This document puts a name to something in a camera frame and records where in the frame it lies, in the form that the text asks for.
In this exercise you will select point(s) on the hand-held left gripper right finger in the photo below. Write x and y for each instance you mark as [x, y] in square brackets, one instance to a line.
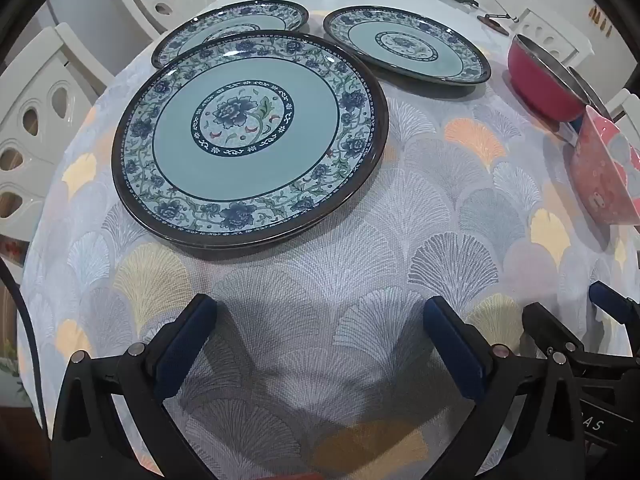
[457, 350]

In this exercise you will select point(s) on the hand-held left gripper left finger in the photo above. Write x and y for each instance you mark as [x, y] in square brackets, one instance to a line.
[187, 340]

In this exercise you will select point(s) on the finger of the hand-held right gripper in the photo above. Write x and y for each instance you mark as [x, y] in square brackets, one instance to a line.
[615, 302]
[547, 327]

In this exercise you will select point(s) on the pink ceramic bowl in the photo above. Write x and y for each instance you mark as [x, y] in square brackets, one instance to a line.
[600, 180]

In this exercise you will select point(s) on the blue steel-lined bowl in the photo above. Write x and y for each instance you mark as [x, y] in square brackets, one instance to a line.
[591, 91]

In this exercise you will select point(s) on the red steel-lined bowl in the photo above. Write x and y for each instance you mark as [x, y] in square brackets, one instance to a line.
[540, 85]

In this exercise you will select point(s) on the blue floral ceramic plate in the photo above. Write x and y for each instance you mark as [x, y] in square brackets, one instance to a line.
[260, 16]
[405, 42]
[250, 115]

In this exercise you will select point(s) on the fan-patterned tablecloth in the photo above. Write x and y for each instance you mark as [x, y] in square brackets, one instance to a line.
[350, 260]

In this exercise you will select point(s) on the round-based metal stand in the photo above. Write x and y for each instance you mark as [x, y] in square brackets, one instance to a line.
[492, 24]

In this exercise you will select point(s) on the wall hanging ornament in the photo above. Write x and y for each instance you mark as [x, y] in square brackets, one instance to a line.
[600, 20]

